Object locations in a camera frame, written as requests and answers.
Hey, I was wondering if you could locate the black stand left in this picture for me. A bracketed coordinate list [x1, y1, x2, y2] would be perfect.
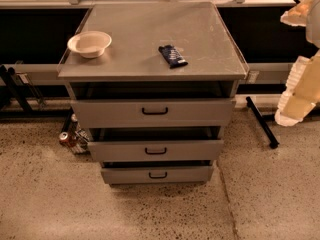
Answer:
[0, 65, 33, 113]

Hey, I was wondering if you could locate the grey drawer cabinet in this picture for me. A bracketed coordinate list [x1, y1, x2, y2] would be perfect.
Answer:
[58, 2, 248, 170]

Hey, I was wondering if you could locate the dark bottle on floor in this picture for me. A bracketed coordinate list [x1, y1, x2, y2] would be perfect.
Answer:
[68, 114, 78, 135]

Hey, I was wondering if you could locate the grey bottom drawer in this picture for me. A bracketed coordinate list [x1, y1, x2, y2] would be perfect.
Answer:
[101, 166, 213, 185]

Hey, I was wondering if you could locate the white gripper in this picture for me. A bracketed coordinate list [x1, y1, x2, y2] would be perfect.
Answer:
[275, 53, 320, 126]

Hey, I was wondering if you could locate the red soda can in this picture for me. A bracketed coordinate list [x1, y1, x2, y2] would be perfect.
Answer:
[59, 132, 76, 147]

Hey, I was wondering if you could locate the grey drawer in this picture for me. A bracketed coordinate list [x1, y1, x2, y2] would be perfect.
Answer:
[101, 166, 213, 185]
[88, 140, 224, 162]
[71, 99, 235, 128]

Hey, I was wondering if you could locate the white bowl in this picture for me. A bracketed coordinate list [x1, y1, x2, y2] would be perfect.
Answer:
[67, 31, 112, 59]

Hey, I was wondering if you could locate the dark blue snack packet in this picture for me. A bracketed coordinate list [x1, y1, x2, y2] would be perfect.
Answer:
[158, 45, 188, 69]

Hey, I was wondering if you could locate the grey top drawer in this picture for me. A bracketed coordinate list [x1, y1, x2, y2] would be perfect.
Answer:
[71, 99, 235, 128]

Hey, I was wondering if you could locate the black table leg right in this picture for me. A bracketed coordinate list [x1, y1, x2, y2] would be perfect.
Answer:
[246, 96, 279, 149]

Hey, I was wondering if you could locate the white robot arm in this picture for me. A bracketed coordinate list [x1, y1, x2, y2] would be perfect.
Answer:
[274, 0, 320, 126]

